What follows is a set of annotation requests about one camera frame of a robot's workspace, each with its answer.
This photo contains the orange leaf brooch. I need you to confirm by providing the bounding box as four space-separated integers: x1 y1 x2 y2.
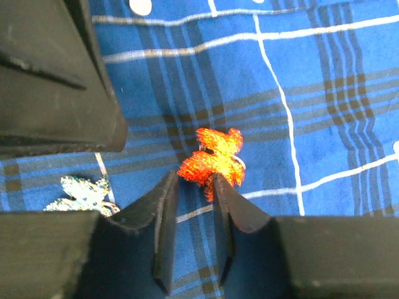
177 128 246 202

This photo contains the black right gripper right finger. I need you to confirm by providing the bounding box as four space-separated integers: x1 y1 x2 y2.
213 174 398 298

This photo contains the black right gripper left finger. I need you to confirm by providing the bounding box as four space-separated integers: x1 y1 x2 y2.
1 170 179 298

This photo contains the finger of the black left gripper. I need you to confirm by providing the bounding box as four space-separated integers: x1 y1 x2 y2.
1 1 128 156

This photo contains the silver blue leaf brooch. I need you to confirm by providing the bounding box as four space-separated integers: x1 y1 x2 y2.
43 176 121 217

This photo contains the blue plaid shirt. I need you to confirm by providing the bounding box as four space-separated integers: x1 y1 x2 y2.
1 1 398 298

